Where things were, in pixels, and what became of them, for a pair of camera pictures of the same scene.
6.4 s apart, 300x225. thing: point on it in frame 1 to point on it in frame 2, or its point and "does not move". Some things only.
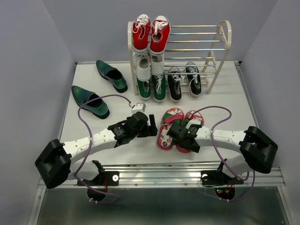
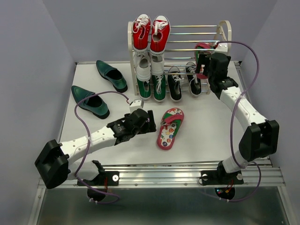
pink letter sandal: (170, 116) does not move
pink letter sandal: (190, 114) to (202, 48)
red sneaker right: (160, 33) does not move
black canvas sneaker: (193, 79) does not move
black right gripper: (194, 148) to (200, 60)
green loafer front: (98, 108) does not move
